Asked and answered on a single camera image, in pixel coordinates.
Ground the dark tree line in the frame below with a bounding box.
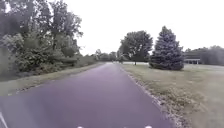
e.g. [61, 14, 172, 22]
[183, 45, 224, 67]

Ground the low shelter building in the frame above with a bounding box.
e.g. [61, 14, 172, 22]
[183, 58, 202, 66]

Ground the wood of trees and bushes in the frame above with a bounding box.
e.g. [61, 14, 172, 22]
[0, 0, 98, 81]

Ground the narrow grass verge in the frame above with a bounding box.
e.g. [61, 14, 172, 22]
[0, 61, 106, 98]

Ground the broad leafy tree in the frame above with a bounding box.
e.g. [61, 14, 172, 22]
[117, 30, 154, 66]

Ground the distant row of trees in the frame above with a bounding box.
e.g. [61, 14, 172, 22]
[84, 48, 118, 63]

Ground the wide grass lawn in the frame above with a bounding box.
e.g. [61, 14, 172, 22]
[118, 61, 224, 128]

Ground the large conifer tree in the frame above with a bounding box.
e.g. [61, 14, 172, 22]
[148, 25, 185, 71]

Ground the grey asphalt path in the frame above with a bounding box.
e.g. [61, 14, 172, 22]
[0, 62, 178, 128]

